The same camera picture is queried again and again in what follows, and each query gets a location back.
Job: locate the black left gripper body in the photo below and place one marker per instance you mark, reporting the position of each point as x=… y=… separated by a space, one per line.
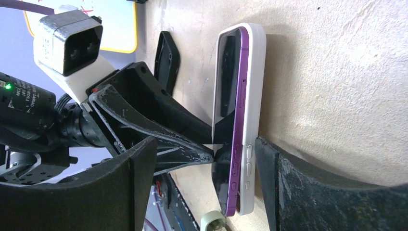
x=36 y=132

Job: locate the white stapler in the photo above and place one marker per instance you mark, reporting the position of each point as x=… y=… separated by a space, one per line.
x=213 y=221

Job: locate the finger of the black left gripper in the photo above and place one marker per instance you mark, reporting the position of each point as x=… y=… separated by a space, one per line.
x=141 y=100
x=124 y=127

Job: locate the black aluminium mounting rail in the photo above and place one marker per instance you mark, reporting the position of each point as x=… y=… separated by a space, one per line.
x=167 y=210

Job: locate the yellow framed whiteboard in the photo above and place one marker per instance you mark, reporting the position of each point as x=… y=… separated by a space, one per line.
x=119 y=20

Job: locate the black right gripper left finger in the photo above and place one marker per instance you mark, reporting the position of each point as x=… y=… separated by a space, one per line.
x=111 y=196

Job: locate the purple smartphone black screen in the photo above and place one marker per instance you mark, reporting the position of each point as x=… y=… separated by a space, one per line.
x=228 y=115

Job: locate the white phone case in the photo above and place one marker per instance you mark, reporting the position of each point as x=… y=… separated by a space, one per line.
x=254 y=87

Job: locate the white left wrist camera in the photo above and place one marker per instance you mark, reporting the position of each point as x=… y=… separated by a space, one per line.
x=66 y=48

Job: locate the black phone case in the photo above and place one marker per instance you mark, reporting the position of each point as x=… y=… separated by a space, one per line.
x=167 y=62

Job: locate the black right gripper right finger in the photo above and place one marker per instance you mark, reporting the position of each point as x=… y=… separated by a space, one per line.
x=300 y=196

